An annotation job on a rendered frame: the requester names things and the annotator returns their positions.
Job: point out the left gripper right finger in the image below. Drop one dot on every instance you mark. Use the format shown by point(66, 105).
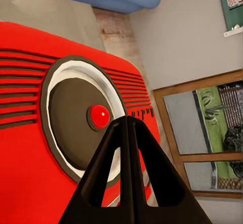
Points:
point(176, 203)

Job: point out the coffee table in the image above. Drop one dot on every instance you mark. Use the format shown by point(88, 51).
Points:
point(68, 19)

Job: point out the radio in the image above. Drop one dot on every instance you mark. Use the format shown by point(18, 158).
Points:
point(57, 100)

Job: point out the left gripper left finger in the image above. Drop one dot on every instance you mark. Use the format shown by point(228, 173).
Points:
point(85, 204)

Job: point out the door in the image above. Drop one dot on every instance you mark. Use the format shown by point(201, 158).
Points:
point(203, 122)

